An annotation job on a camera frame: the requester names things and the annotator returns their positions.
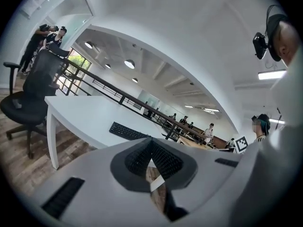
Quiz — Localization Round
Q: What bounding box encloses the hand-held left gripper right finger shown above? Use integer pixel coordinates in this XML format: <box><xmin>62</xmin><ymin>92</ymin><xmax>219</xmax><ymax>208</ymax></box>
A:
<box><xmin>151</xmin><ymin>137</ymin><xmax>246</xmax><ymax>227</ymax></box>

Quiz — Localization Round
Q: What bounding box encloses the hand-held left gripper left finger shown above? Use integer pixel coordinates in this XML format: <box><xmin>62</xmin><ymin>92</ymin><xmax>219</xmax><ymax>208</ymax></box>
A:
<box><xmin>22</xmin><ymin>137</ymin><xmax>171</xmax><ymax>227</ymax></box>

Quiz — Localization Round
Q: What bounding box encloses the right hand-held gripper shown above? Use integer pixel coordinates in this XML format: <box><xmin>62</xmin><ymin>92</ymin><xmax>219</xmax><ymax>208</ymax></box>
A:
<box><xmin>233</xmin><ymin>137</ymin><xmax>249</xmax><ymax>155</ymax></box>

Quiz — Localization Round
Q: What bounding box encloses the black keyboard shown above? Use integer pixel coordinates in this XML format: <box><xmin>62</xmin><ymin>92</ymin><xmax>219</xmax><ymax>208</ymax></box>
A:
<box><xmin>108</xmin><ymin>121</ymin><xmax>152</xmax><ymax>141</ymax></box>

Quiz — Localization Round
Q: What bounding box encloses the white desk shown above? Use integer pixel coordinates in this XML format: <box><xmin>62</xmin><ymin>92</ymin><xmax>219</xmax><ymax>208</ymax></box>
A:
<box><xmin>53</xmin><ymin>57</ymin><xmax>215</xmax><ymax>148</ymax></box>

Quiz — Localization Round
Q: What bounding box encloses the black office chair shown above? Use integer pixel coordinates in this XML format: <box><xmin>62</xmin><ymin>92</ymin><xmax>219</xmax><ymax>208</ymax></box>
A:
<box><xmin>0</xmin><ymin>43</ymin><xmax>71</xmax><ymax>160</ymax></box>

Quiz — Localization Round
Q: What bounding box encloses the person's face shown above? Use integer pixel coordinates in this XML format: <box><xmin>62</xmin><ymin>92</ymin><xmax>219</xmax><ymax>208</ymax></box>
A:
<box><xmin>276</xmin><ymin>22</ymin><xmax>301</xmax><ymax>67</ymax></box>

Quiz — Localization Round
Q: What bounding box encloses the large glass window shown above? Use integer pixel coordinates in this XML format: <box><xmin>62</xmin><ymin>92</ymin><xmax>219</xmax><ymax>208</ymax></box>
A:
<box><xmin>55</xmin><ymin>48</ymin><xmax>92</xmax><ymax>96</ymax></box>

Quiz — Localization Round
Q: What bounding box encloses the wooden table with white frame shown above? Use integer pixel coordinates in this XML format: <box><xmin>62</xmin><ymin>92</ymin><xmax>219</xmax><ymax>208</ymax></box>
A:
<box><xmin>176</xmin><ymin>136</ymin><xmax>215</xmax><ymax>150</ymax></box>

